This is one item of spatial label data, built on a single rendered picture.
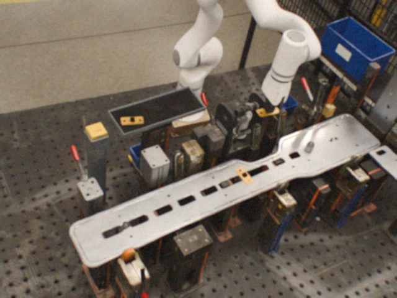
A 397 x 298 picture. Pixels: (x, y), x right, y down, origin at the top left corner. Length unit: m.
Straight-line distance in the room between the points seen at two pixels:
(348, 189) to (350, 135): 0.28
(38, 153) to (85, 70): 1.57
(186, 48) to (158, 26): 2.19
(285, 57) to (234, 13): 3.02
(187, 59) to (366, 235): 1.11
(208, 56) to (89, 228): 0.94
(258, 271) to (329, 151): 0.59
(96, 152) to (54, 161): 0.49
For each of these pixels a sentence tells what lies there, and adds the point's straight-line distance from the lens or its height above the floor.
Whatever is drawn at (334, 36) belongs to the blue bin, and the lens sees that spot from 2.69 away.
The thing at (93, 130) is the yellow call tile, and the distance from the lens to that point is 1.94.
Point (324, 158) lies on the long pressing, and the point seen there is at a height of 1.00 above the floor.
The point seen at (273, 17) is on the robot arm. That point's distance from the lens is 1.81.
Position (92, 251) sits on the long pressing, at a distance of 1.83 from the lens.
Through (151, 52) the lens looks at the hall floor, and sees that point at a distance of 4.16.
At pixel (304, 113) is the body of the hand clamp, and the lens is 2.37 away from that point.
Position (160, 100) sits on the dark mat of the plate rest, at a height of 1.16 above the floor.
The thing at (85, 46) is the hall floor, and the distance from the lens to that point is 4.17.
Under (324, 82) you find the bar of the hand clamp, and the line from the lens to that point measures 2.28.
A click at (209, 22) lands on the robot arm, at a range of 2.14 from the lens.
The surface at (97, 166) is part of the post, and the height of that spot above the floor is 0.98.
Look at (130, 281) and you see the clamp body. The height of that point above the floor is 1.06.
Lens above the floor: 2.59
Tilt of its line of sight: 48 degrees down
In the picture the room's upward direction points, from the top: 12 degrees clockwise
